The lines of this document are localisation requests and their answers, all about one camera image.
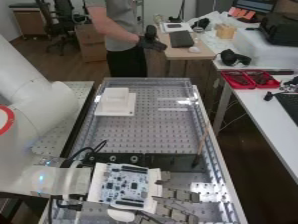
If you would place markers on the black keyboard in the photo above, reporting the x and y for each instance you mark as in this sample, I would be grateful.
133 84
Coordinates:
289 106

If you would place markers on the white mouse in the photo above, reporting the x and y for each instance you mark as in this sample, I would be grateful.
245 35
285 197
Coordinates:
193 49

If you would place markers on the black office chair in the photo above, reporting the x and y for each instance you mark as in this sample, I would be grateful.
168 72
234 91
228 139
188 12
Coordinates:
57 20

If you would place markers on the white desk with keyboard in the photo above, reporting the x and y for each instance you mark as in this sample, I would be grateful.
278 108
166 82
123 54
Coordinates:
270 130

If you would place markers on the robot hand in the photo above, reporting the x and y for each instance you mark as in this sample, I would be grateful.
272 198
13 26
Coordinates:
124 186

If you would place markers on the clear box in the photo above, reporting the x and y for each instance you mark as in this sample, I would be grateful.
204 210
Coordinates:
150 133

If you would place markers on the white desk with headphones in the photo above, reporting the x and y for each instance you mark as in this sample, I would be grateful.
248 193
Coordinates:
266 53

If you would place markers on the computer screen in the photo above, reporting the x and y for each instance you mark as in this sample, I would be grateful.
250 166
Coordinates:
254 5

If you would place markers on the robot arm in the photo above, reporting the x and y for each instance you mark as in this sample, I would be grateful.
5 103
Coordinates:
40 113

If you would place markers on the person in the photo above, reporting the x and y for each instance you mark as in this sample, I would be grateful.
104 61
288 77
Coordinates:
121 36

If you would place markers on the black headphones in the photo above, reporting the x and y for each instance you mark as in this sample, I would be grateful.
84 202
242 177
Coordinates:
233 57

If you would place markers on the red tray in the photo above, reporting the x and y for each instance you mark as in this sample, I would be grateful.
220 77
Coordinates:
240 80
265 78

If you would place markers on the cardboard box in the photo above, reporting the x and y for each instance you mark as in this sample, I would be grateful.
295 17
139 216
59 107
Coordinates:
91 41

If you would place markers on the black notebook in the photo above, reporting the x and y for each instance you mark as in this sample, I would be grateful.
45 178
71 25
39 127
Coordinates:
181 38

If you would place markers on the black bag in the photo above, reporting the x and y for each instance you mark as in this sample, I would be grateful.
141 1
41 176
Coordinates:
280 30

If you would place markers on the wooden chopstick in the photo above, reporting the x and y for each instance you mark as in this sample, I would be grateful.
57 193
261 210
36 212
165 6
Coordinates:
202 141

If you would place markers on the wooden cabinet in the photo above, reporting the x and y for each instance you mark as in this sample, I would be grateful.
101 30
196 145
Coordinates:
27 20

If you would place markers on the wooden desk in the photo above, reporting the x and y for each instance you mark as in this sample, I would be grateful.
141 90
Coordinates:
186 60

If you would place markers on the small white box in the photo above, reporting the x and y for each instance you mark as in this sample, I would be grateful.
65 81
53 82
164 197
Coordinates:
116 101

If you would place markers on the small wooden block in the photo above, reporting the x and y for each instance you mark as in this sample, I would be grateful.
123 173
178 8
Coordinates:
225 31

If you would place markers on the black plate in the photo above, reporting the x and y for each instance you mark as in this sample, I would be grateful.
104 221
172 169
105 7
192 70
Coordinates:
133 159

